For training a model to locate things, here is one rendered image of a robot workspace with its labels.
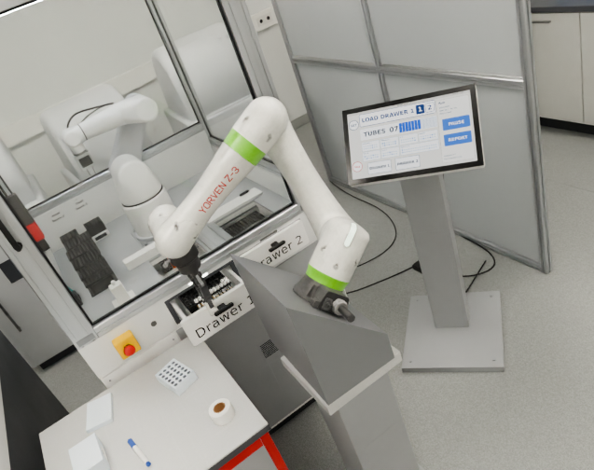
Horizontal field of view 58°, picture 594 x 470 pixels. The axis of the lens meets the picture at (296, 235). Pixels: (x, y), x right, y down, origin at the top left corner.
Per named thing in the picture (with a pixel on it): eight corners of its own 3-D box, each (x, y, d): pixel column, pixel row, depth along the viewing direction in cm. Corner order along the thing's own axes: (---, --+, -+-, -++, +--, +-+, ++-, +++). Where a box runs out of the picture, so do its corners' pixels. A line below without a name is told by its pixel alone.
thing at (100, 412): (113, 421, 174) (111, 418, 173) (88, 434, 173) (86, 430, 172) (113, 394, 185) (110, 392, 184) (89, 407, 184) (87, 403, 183)
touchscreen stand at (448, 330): (504, 371, 233) (472, 170, 182) (402, 372, 251) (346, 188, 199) (500, 295, 272) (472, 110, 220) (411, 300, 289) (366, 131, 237)
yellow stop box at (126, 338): (143, 350, 187) (132, 335, 184) (124, 362, 185) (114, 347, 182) (138, 342, 192) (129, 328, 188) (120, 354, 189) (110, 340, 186)
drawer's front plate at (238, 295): (263, 301, 192) (253, 278, 186) (194, 347, 183) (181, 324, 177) (261, 298, 193) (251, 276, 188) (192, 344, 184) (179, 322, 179)
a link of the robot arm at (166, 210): (172, 193, 165) (139, 209, 164) (179, 207, 155) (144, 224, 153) (190, 229, 173) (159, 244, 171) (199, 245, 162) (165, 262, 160)
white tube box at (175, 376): (198, 378, 178) (193, 370, 176) (179, 395, 174) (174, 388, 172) (177, 365, 187) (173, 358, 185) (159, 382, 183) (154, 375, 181)
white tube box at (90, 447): (111, 469, 158) (103, 459, 155) (84, 488, 155) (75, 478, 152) (102, 442, 168) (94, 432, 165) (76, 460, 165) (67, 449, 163)
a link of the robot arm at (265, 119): (297, 117, 154) (263, 89, 153) (297, 113, 141) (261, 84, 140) (257, 166, 156) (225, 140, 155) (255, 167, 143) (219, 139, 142)
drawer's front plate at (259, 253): (310, 241, 215) (301, 220, 209) (250, 281, 206) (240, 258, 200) (307, 241, 216) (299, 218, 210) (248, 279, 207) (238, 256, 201)
